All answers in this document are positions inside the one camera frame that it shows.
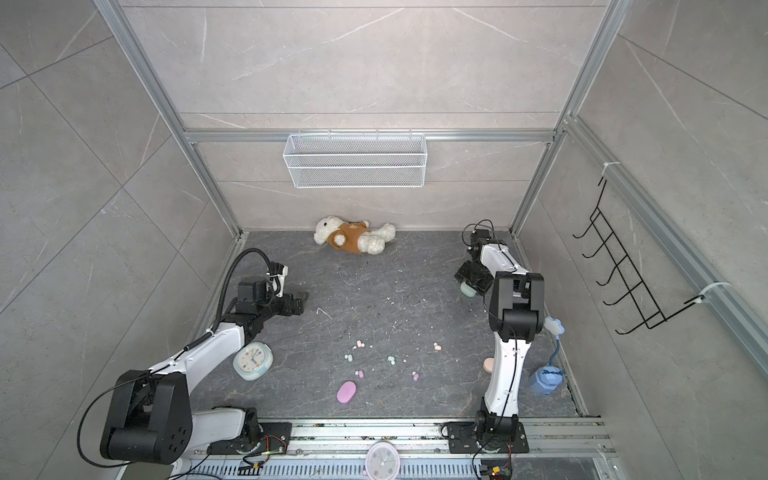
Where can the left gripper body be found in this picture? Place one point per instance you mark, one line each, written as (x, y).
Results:
(283, 306)

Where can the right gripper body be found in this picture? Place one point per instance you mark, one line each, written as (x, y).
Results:
(477, 276)

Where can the mint green earbud case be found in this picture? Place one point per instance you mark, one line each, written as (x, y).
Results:
(467, 290)

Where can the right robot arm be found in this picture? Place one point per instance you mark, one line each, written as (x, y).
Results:
(513, 298)

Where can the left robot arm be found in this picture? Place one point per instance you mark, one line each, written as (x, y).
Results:
(150, 418)

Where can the pink earbud case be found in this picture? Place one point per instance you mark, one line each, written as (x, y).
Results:
(489, 364)

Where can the purple earbud case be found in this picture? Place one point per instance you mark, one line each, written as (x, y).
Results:
(346, 392)

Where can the mint alarm clock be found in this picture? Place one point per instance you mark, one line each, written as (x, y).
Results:
(253, 361)

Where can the white teddy bear brown hoodie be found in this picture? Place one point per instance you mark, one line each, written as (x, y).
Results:
(353, 237)

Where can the white round clock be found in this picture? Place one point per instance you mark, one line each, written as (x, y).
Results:
(382, 461)

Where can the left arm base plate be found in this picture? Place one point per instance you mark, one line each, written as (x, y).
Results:
(271, 438)

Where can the white wire mesh basket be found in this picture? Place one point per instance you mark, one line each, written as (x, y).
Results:
(356, 160)

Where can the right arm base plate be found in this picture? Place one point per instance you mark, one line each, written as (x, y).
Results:
(470, 437)

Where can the black wire hook rack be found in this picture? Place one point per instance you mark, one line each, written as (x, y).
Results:
(625, 272)

